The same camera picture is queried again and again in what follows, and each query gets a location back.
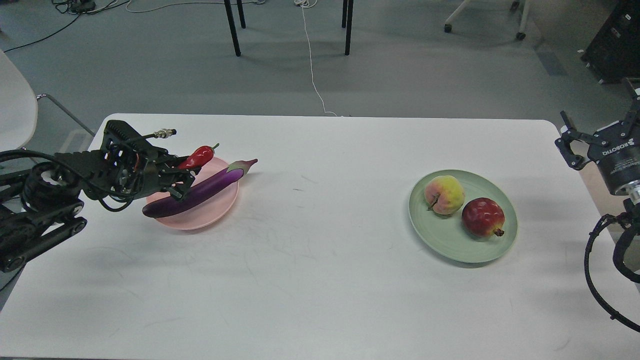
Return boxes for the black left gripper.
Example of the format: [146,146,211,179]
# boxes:
[55,147,195,203]

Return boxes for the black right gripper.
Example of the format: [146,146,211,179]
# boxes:
[554,77,640,196]

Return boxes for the purple eggplant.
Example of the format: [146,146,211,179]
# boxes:
[142,158,259,219]

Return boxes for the red chili pepper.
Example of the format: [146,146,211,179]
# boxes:
[177,143,220,170]

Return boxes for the red pomegranate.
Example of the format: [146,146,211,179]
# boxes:
[461,197,506,239]

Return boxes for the yellow pink peach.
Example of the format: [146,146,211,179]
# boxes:
[423,175,466,215]

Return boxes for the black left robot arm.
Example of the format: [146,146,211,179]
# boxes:
[1,145,204,273]

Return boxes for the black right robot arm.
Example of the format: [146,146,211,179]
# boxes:
[554,77,640,332]

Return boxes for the pink plastic plate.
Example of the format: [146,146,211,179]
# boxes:
[156,157,239,231]

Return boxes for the black equipment case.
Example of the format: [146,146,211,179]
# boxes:
[581,0,640,84]

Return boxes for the white office chair base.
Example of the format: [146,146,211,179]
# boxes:
[442,0,534,42]

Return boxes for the black table leg left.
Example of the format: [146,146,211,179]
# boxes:
[222,0,246,57]

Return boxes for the black table leg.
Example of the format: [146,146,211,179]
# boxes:
[341,0,354,56]
[222,0,246,57]

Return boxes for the green plastic plate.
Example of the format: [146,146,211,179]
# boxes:
[407,170,519,264]

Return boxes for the black table leg right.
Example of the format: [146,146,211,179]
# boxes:
[341,0,354,56]

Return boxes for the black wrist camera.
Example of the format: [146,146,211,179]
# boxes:
[100,120,178,166]

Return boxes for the black floor cables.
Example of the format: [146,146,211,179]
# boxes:
[2,0,131,53]

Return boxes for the white floor cable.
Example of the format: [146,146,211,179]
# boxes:
[294,0,339,117]

